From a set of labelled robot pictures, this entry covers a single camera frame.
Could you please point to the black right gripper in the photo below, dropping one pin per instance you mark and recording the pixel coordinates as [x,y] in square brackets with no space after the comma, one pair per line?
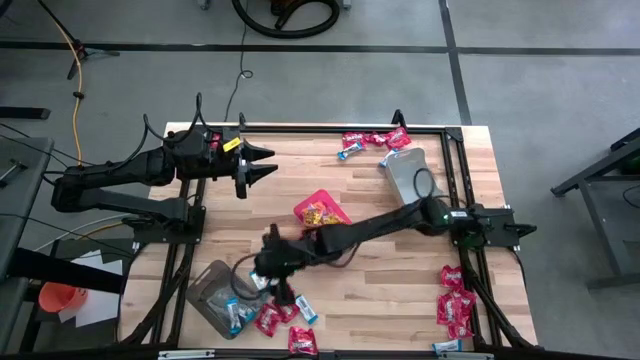
[285,255]

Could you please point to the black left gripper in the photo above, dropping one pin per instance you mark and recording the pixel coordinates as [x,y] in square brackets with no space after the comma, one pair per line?
[225,165]

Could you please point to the white blue Hershey's bar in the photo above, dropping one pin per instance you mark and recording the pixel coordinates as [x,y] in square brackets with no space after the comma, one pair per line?
[305,309]
[387,158]
[233,310]
[350,150]
[259,280]
[447,346]
[246,312]

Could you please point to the yellow candy pack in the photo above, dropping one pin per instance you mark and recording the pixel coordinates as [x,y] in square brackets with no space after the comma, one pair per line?
[311,215]
[331,218]

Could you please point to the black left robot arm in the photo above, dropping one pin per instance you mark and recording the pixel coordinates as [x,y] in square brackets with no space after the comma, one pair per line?
[115,172]

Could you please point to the yellow label tag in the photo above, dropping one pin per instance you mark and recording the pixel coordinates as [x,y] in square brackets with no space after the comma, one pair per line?
[231,145]

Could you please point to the dark translucent grey bin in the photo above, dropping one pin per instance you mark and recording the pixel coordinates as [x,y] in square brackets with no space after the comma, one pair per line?
[210,285]

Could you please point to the red plastic bin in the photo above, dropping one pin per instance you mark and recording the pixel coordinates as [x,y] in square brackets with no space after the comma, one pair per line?
[330,200]

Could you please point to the light grey plastic bin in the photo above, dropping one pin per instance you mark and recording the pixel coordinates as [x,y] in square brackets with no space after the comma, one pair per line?
[405,175]

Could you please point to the white paper sheets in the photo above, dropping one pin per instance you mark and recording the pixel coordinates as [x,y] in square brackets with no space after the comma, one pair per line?
[97,305]

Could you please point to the black tripod stand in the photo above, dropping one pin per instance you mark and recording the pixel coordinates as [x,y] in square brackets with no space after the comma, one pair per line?
[100,52]

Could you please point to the black beam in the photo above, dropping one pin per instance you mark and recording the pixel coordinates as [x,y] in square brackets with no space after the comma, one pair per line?
[65,272]

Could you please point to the orange bucket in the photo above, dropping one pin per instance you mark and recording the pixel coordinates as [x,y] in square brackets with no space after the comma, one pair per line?
[60,297]

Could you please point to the black floor bar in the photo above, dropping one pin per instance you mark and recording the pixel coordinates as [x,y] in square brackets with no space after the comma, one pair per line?
[25,112]

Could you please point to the grey desk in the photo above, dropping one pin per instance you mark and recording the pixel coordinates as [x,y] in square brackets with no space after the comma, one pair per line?
[20,210]

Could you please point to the dark grey side table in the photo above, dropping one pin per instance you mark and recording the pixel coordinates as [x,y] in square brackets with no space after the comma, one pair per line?
[600,210]

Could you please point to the black metal table frame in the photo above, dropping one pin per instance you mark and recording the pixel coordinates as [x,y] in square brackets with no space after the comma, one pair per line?
[325,129]

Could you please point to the silver metal bracket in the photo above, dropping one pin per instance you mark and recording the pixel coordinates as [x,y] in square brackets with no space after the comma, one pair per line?
[465,356]
[186,354]

